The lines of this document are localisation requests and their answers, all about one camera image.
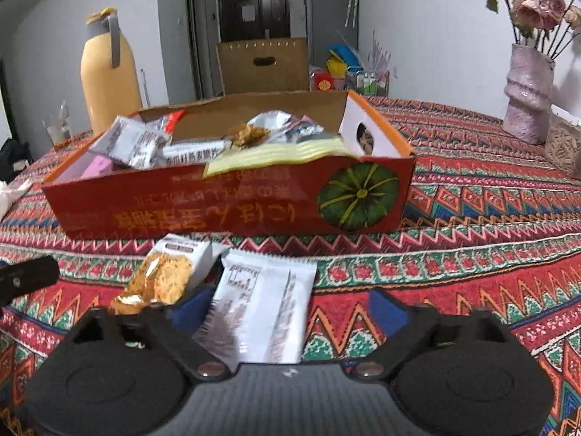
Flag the brown cardboard carton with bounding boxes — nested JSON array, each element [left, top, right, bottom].
[[215, 37, 310, 96]]

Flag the clear glass cup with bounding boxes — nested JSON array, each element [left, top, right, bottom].
[[43, 100, 74, 150]]

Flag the colourful patterned tablecloth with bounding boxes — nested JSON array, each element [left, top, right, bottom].
[[0, 95, 581, 436]]

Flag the dark entrance door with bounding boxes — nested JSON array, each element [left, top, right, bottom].
[[217, 0, 291, 43]]

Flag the grey refrigerator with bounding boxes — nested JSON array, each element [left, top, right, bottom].
[[305, 0, 359, 71]]

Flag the black bag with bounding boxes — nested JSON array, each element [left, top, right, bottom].
[[0, 138, 33, 183]]

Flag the blue and yellow bags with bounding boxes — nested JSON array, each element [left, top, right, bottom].
[[326, 43, 364, 78]]

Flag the pink artificial flowers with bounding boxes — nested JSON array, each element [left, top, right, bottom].
[[476, 0, 581, 57]]

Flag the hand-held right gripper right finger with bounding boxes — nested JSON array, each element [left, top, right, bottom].
[[349, 288, 513, 382]]

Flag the pink ribbed vase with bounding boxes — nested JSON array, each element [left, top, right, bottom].
[[501, 43, 557, 145]]

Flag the yellow thermos bottle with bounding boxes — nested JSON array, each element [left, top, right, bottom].
[[80, 7, 143, 136]]

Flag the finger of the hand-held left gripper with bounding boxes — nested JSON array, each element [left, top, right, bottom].
[[0, 255, 61, 306]]

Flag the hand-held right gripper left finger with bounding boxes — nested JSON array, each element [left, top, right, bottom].
[[68, 287, 230, 382]]

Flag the patterned storage container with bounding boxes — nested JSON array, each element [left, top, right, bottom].
[[542, 104, 581, 178]]

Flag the white cloth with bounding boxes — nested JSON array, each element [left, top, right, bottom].
[[0, 179, 33, 221]]

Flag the pile of colourful snacks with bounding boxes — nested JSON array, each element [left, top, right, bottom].
[[141, 109, 339, 148]]

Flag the golden cracker packet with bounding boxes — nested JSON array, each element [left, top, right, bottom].
[[109, 233, 228, 316]]

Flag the pale yellow striped packet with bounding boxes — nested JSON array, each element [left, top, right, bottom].
[[202, 135, 360, 179]]

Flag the purple feathery decoration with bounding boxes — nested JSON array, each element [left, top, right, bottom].
[[365, 29, 395, 73]]

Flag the red cardboard box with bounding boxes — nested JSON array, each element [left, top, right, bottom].
[[41, 90, 417, 241]]

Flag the wire basket with bottles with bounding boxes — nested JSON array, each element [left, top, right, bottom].
[[346, 68, 391, 97]]

